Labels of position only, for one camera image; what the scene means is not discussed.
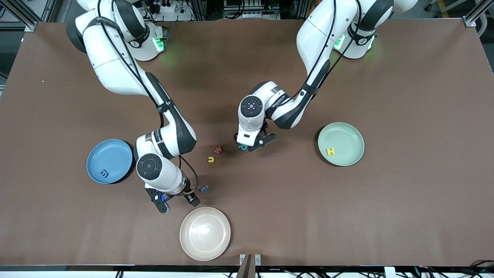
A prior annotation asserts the green round plate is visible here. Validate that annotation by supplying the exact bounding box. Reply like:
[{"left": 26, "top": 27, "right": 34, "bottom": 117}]
[{"left": 318, "top": 122, "right": 365, "bottom": 167}]

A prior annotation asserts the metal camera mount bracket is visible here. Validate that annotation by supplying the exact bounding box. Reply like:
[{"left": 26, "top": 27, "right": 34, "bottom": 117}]
[{"left": 236, "top": 253, "right": 262, "bottom": 278}]

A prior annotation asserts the blue round plate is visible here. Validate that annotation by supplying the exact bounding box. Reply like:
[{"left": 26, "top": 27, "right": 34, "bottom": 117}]
[{"left": 86, "top": 139, "right": 134, "bottom": 185}]

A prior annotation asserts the orange packaged snacks pile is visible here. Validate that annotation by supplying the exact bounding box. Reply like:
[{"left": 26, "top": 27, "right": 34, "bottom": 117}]
[{"left": 308, "top": 0, "right": 323, "bottom": 20}]

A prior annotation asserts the white electronics box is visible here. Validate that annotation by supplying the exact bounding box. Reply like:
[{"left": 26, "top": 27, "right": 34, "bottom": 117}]
[{"left": 223, "top": 0, "right": 279, "bottom": 20}]

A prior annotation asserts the white power strip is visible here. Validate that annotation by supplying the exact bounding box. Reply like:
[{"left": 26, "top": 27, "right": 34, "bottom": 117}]
[{"left": 152, "top": 0, "right": 193, "bottom": 22}]

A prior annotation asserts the aluminium frame profile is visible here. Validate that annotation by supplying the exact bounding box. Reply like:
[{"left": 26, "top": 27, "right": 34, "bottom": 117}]
[
  {"left": 0, "top": 0, "right": 58, "bottom": 32},
  {"left": 463, "top": 0, "right": 494, "bottom": 27}
]

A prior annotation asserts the beige round plate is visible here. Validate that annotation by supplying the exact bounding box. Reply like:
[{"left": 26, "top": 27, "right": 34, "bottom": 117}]
[{"left": 179, "top": 207, "right": 231, "bottom": 261}]

